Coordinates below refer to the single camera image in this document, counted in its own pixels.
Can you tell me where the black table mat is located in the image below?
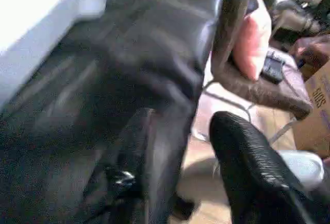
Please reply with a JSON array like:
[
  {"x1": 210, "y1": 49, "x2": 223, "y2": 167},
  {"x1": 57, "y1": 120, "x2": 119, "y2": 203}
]
[{"x1": 0, "y1": 0, "x2": 225, "y2": 224}]

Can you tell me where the brown cardboard box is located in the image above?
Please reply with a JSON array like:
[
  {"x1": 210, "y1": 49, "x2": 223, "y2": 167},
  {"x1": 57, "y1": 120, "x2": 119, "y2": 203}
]
[{"x1": 293, "y1": 60, "x2": 330, "y2": 159}]

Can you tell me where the small black device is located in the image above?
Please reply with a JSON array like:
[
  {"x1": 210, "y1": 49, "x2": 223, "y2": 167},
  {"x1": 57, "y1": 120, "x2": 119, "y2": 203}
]
[{"x1": 259, "y1": 50, "x2": 286, "y2": 84}]

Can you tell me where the white plastic table top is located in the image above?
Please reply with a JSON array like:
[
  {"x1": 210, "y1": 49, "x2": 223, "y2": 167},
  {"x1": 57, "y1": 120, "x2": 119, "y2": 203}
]
[{"x1": 0, "y1": 0, "x2": 109, "y2": 108}]

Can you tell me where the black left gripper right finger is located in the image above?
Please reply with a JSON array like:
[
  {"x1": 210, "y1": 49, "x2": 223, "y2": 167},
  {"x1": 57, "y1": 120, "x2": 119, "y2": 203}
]
[{"x1": 209, "y1": 110, "x2": 330, "y2": 224}]

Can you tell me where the pink cushion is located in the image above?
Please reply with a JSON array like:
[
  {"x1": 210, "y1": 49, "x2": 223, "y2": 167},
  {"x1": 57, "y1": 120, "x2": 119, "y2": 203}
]
[{"x1": 233, "y1": 14, "x2": 272, "y2": 81}]

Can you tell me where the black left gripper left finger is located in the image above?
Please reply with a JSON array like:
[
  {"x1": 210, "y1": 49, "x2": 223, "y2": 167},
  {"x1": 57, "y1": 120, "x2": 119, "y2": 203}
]
[{"x1": 81, "y1": 107, "x2": 166, "y2": 224}]

